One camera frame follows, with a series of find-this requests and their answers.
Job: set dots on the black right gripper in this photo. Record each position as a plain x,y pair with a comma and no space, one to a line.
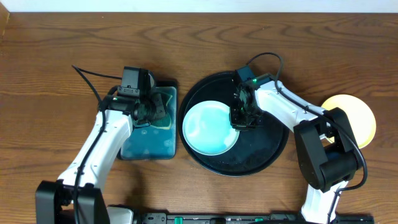
237,124

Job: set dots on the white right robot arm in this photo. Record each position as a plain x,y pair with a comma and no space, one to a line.
328,155

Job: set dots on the black tub of soapy water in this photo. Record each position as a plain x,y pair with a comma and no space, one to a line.
147,142

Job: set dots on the green yellow scrub sponge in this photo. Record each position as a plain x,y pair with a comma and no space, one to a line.
164,113

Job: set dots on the mint plate top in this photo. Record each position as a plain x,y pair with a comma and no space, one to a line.
207,130

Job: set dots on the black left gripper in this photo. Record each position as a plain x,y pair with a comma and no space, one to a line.
154,107

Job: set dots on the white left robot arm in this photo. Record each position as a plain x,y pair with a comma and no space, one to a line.
76,196

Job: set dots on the yellow plate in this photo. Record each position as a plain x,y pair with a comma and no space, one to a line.
361,117

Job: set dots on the round black tray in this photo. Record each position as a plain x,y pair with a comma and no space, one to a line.
255,149

